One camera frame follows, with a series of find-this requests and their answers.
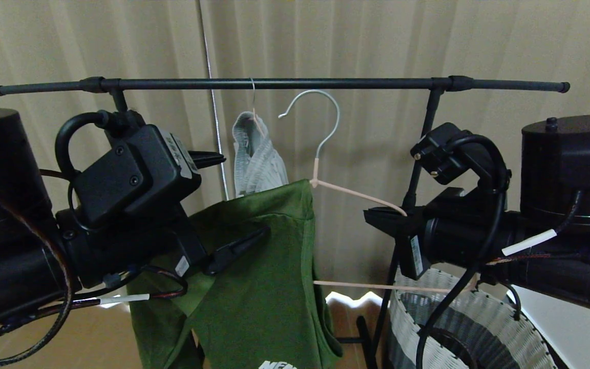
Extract green garment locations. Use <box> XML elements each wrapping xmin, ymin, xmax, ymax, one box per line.
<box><xmin>127</xmin><ymin>178</ymin><xmax>344</xmax><ymax>369</ymax></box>

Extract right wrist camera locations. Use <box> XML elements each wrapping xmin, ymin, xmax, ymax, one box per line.
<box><xmin>410</xmin><ymin>122</ymin><xmax>511</xmax><ymax>198</ymax></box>

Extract pale grey shorts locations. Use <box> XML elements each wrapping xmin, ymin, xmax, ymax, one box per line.
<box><xmin>232</xmin><ymin>112</ymin><xmax>289</xmax><ymax>198</ymax></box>

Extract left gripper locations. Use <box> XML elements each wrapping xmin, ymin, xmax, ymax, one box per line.
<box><xmin>0</xmin><ymin>202</ymin><xmax>208</xmax><ymax>336</ymax></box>

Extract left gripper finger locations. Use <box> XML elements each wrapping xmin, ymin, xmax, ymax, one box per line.
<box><xmin>205</xmin><ymin>225</ymin><xmax>270</xmax><ymax>276</ymax></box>
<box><xmin>190</xmin><ymin>150</ymin><xmax>226</xmax><ymax>170</ymax></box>

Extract pink clothes hanger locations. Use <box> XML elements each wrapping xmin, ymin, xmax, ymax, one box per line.
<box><xmin>250</xmin><ymin>78</ymin><xmax>266</xmax><ymax>135</ymax></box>
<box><xmin>278</xmin><ymin>90</ymin><xmax>480</xmax><ymax>294</ymax></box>

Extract black clothes rack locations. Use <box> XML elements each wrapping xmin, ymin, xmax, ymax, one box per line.
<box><xmin>0</xmin><ymin>75</ymin><xmax>571</xmax><ymax>369</ymax></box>

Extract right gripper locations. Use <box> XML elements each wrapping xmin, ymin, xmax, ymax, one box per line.
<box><xmin>396</xmin><ymin>187</ymin><xmax>590</xmax><ymax>316</ymax></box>

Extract white laundry basket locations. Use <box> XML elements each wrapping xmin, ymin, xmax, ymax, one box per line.
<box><xmin>387</xmin><ymin>266</ymin><xmax>557</xmax><ymax>369</ymax></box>

